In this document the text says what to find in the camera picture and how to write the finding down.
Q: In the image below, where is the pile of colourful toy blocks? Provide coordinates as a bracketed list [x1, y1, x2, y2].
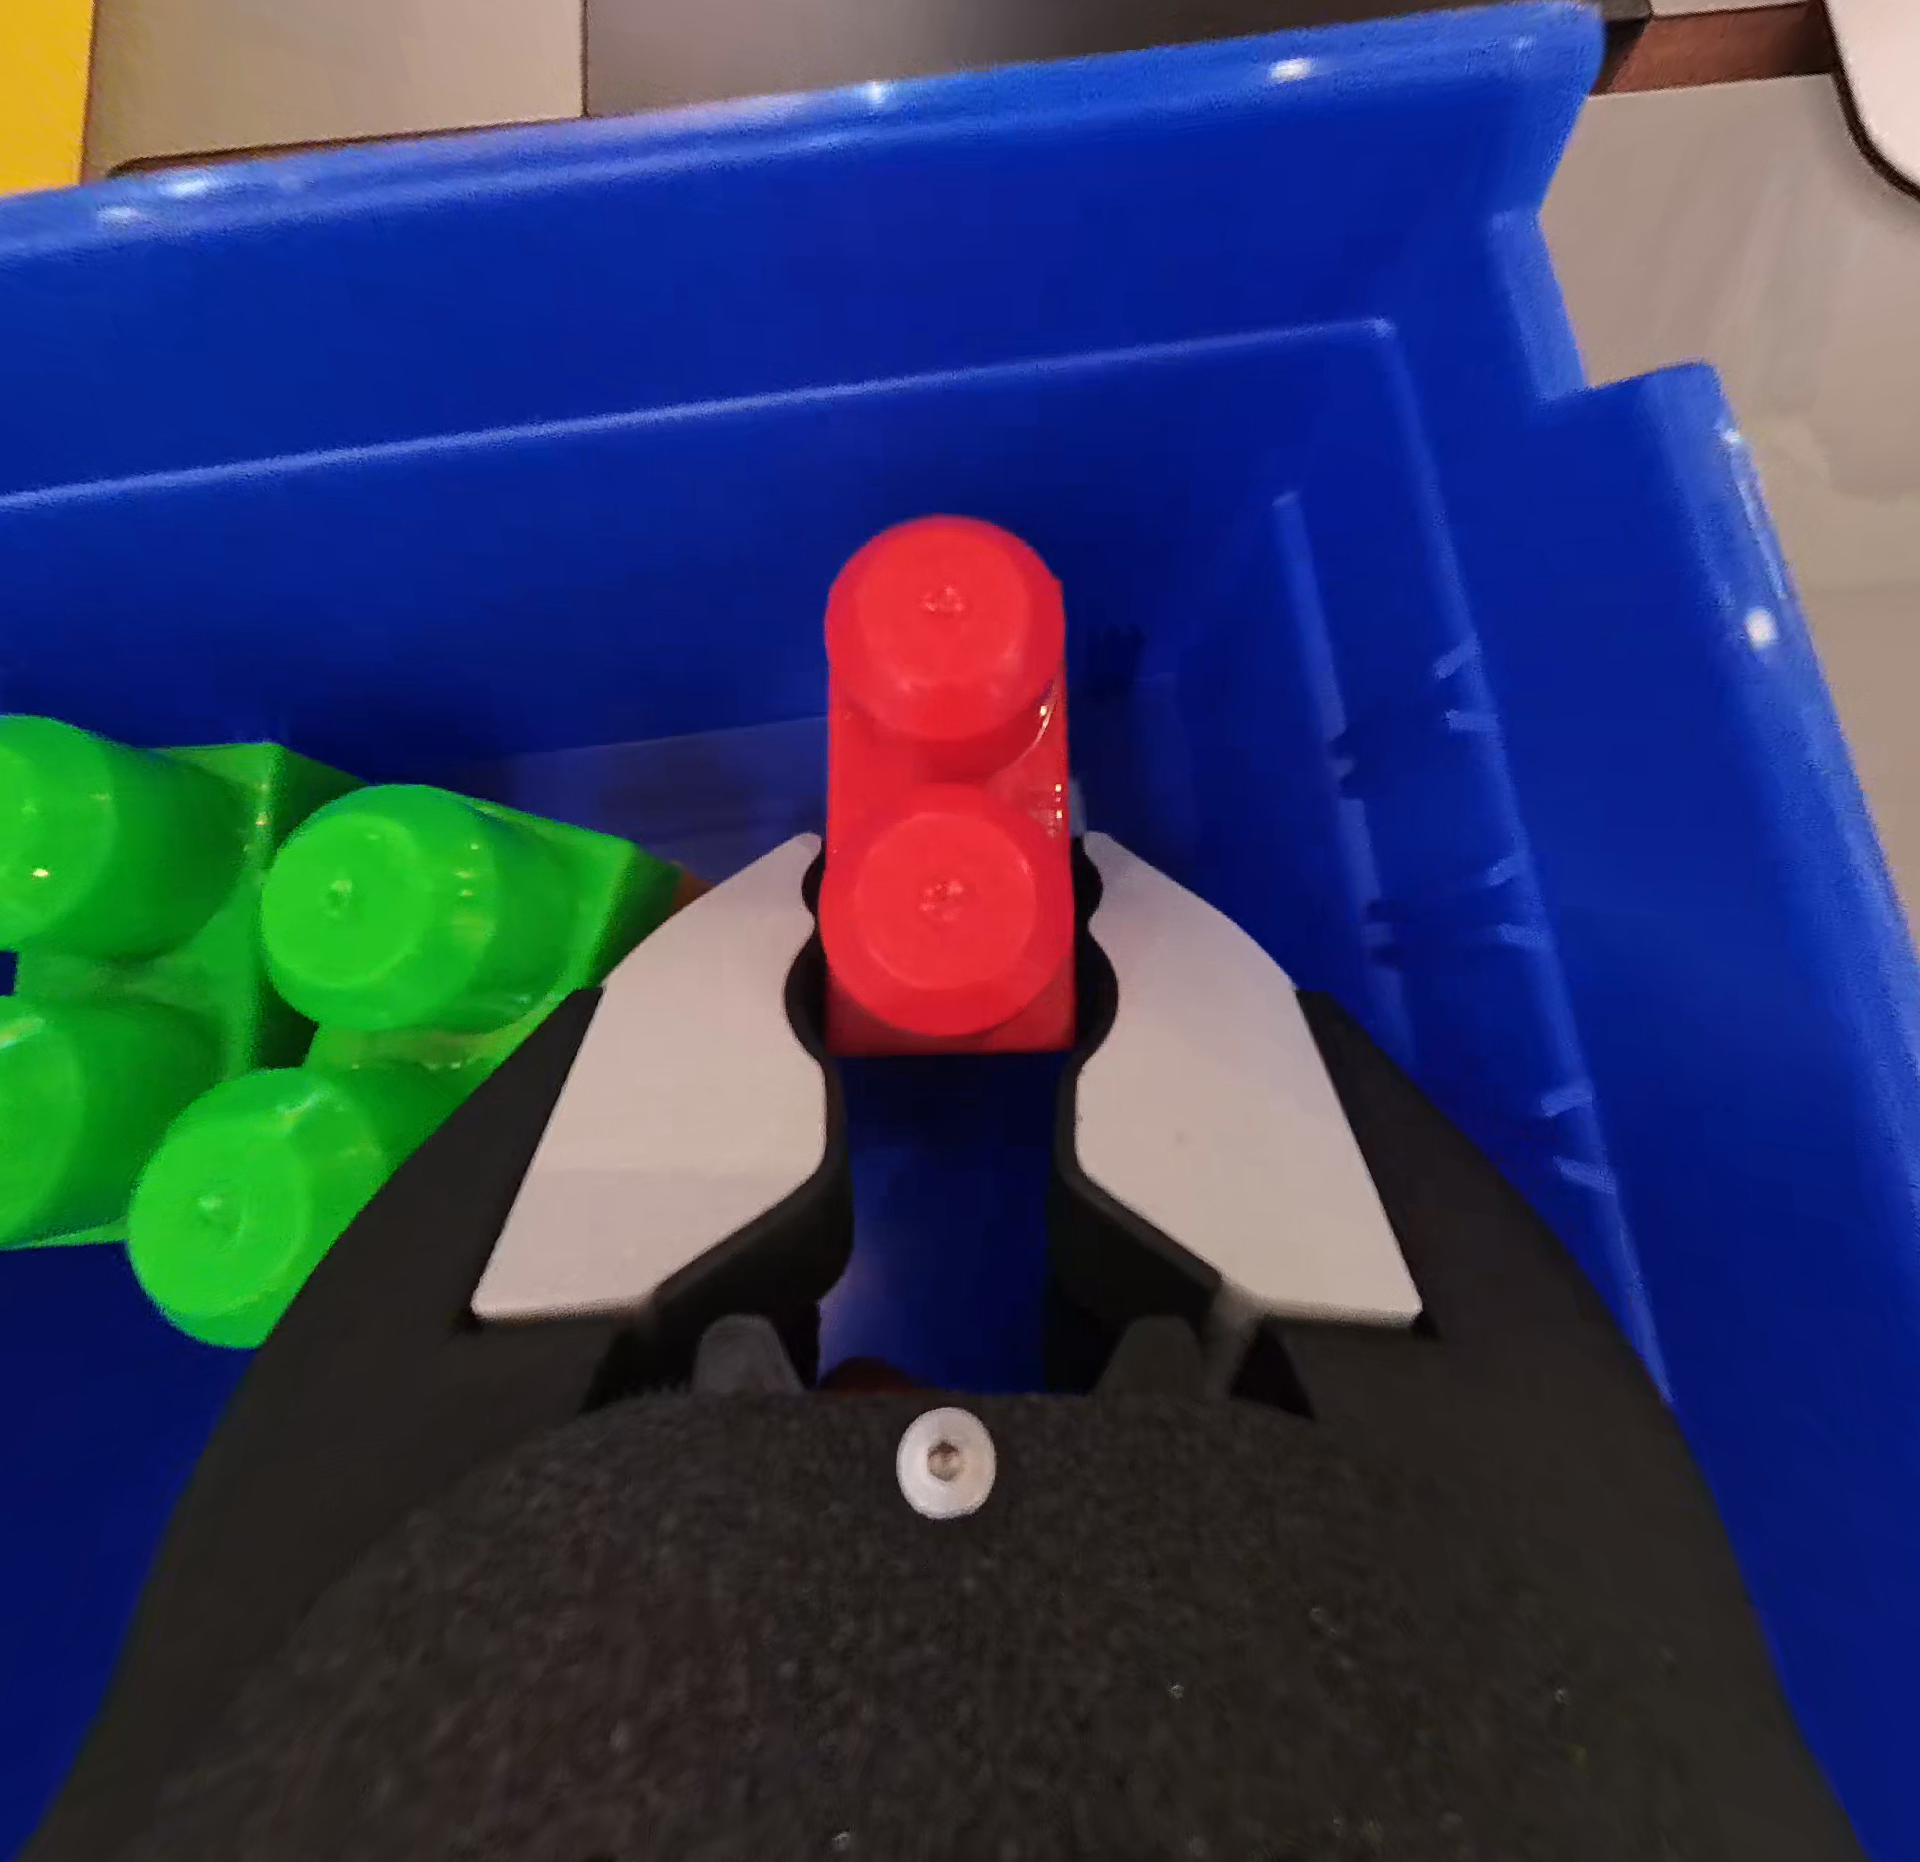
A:
[0, 717, 676, 1348]

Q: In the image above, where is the blue plastic bin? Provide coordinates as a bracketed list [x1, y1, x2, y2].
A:
[0, 3, 1920, 1862]

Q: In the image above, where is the red double toy block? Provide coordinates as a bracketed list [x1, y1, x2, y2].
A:
[821, 519, 1081, 1060]

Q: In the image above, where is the yellow plastic bin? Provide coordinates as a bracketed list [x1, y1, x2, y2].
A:
[0, 0, 106, 200]

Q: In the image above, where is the white document stand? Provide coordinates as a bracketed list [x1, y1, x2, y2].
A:
[1801, 0, 1920, 200]

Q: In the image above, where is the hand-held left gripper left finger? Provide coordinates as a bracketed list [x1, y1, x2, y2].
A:
[471, 834, 856, 1330]

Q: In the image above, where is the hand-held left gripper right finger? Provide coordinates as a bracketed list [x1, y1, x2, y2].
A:
[1051, 834, 1427, 1330]

